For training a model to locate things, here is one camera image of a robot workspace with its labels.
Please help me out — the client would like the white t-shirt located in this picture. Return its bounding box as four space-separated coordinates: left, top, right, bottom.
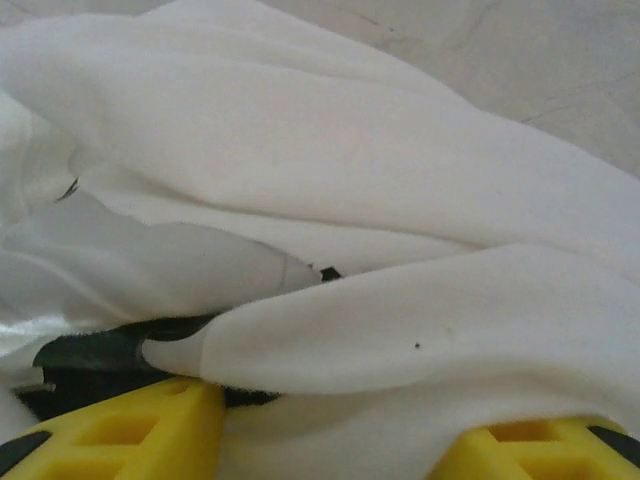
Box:
0 0 640 480

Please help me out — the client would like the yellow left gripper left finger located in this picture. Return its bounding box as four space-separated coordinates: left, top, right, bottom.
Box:
0 377 225 480

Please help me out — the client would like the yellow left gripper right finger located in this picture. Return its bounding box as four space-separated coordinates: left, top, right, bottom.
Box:
428 417 640 480

